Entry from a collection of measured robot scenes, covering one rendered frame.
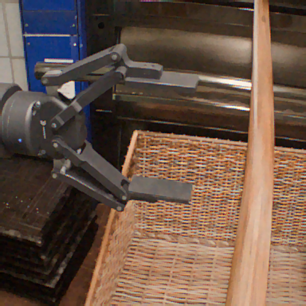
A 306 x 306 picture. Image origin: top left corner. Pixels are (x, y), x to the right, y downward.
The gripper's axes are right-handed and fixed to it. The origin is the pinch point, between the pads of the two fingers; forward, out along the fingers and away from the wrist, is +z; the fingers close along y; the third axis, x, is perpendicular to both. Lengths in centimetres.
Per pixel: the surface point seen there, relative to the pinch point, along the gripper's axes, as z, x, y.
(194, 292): 1, -28, 59
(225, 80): 3.0, -18.6, 0.9
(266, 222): 9.2, 13.3, -1.8
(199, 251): 0, -42, 59
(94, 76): -16.1, -17.9, 2.1
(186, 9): -8, -55, 2
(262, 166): 8.5, 5.8, -2.2
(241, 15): 4, -55, 1
